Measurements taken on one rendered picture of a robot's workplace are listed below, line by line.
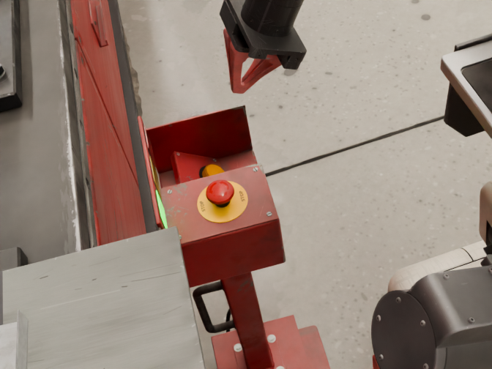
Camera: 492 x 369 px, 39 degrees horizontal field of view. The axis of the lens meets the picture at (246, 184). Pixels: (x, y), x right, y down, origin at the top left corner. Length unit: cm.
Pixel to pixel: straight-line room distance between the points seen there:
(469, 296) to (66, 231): 60
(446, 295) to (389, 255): 144
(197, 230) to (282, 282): 86
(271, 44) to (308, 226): 119
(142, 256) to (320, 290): 113
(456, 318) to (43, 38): 91
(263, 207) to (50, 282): 37
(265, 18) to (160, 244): 25
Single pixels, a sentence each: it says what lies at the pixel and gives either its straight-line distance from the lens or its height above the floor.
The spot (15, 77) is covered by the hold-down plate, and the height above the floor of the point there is 90.
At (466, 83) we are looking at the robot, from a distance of 75.
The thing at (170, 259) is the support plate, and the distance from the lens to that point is 68.
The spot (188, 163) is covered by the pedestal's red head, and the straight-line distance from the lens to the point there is 109.
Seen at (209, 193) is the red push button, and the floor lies 81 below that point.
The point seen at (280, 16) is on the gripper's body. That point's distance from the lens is 73.
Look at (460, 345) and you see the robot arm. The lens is 40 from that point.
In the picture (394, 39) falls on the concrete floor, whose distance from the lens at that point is 236.
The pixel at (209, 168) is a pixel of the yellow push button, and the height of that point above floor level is 73.
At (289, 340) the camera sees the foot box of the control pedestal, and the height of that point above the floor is 12.
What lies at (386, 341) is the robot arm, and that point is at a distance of 42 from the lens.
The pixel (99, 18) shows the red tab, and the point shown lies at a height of 55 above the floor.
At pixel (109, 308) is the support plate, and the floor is 100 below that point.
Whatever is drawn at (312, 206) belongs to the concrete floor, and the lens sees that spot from 191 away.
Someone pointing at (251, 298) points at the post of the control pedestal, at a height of 45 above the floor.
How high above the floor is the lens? 156
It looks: 52 degrees down
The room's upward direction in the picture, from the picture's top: 12 degrees counter-clockwise
